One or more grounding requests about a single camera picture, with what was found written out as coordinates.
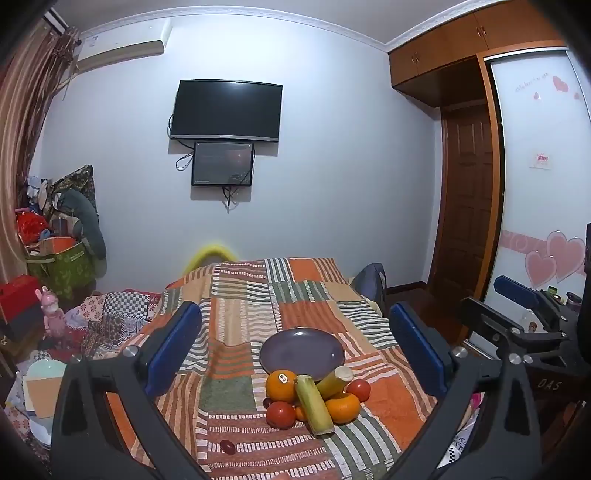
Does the green storage box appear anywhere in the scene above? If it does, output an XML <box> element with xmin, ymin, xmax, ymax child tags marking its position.
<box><xmin>25</xmin><ymin>239</ymin><xmax>96</xmax><ymax>302</ymax></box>

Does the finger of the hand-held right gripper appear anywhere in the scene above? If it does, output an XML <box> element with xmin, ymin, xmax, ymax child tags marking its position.
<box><xmin>493</xmin><ymin>275</ymin><xmax>561</xmax><ymax>326</ymax></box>
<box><xmin>457</xmin><ymin>296</ymin><xmax>572</xmax><ymax>367</ymax></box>

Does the wall television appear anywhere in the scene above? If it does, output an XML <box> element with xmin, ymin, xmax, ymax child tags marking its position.
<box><xmin>169</xmin><ymin>79</ymin><xmax>283</xmax><ymax>142</ymax></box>

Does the white air conditioner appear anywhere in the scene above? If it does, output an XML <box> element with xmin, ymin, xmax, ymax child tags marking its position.
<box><xmin>76</xmin><ymin>18</ymin><xmax>173</xmax><ymax>72</ymax></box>

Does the dark patterned bag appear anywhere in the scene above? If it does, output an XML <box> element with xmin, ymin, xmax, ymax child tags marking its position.
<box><xmin>50</xmin><ymin>164</ymin><xmax>98</xmax><ymax>217</ymax></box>

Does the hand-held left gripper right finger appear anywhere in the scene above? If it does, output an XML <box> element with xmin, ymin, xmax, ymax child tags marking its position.
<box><xmin>389</xmin><ymin>302</ymin><xmax>541</xmax><ymax>480</ymax></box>

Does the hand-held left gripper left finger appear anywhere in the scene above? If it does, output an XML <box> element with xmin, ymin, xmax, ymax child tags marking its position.
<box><xmin>50</xmin><ymin>301</ymin><xmax>213</xmax><ymax>480</ymax></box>

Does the checkered cloth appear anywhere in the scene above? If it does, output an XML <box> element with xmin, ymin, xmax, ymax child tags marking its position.
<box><xmin>104</xmin><ymin>291</ymin><xmax>158</xmax><ymax>325</ymax></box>

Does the red box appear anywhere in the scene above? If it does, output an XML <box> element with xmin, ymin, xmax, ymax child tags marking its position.
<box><xmin>0</xmin><ymin>276</ymin><xmax>45</xmax><ymax>326</ymax></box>

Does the brown wooden door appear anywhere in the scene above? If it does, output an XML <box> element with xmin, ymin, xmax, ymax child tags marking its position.
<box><xmin>436</xmin><ymin>104</ymin><xmax>498</xmax><ymax>296</ymax></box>

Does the red tomato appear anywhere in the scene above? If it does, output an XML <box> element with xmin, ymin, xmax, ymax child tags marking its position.
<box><xmin>346</xmin><ymin>378</ymin><xmax>371</xmax><ymax>402</ymax></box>
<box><xmin>266</xmin><ymin>401</ymin><xmax>297</xmax><ymax>430</ymax></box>

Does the white heart-print wardrobe door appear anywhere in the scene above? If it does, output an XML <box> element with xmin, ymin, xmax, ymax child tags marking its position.
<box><xmin>488</xmin><ymin>47</ymin><xmax>591</xmax><ymax>333</ymax></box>

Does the large orange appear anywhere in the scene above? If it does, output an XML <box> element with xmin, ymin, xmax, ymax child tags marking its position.
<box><xmin>265</xmin><ymin>370</ymin><xmax>300</xmax><ymax>403</ymax></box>

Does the small wall monitor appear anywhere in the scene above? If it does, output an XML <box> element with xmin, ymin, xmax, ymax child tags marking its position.
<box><xmin>191</xmin><ymin>141</ymin><xmax>254</xmax><ymax>188</ymax></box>

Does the striped curtain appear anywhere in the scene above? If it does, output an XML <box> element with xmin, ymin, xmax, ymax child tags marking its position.
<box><xmin>0</xmin><ymin>18</ymin><xmax>80</xmax><ymax>287</ymax></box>

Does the floral quilt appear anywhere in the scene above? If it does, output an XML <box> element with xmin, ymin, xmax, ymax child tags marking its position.
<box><xmin>62</xmin><ymin>291</ymin><xmax>155</xmax><ymax>363</ymax></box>

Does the dark purple plate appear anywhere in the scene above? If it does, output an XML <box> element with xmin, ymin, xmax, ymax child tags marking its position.
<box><xmin>259</xmin><ymin>327</ymin><xmax>345</xmax><ymax>381</ymax></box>

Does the striped patchwork blanket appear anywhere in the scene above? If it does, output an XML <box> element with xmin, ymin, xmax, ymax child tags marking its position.
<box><xmin>106</xmin><ymin>257</ymin><xmax>465</xmax><ymax>480</ymax></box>

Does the yellow curved object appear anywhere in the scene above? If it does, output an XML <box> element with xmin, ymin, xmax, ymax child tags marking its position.
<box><xmin>181</xmin><ymin>244</ymin><xmax>237</xmax><ymax>278</ymax></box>

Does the grey plush pillow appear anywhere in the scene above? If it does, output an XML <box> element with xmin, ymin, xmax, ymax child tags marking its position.
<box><xmin>58</xmin><ymin>189</ymin><xmax>107</xmax><ymax>259</ymax></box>

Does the pink rabbit toy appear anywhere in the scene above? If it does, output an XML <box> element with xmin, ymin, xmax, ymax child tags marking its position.
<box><xmin>39</xmin><ymin>286</ymin><xmax>68</xmax><ymax>339</ymax></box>

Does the pale round lid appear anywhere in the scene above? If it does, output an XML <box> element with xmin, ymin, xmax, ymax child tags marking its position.
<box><xmin>25</xmin><ymin>359</ymin><xmax>68</xmax><ymax>418</ymax></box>

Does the wooden overhead cabinet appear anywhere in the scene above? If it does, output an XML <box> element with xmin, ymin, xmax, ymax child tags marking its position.
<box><xmin>388</xmin><ymin>0</ymin><xmax>570</xmax><ymax>108</ymax></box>

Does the blue backpack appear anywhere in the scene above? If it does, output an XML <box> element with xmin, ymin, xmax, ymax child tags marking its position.
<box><xmin>353</xmin><ymin>263</ymin><xmax>389</xmax><ymax>317</ymax></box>

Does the red plastic bag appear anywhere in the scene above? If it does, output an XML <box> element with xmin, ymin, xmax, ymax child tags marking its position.
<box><xmin>16</xmin><ymin>210</ymin><xmax>49</xmax><ymax>244</ymax></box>

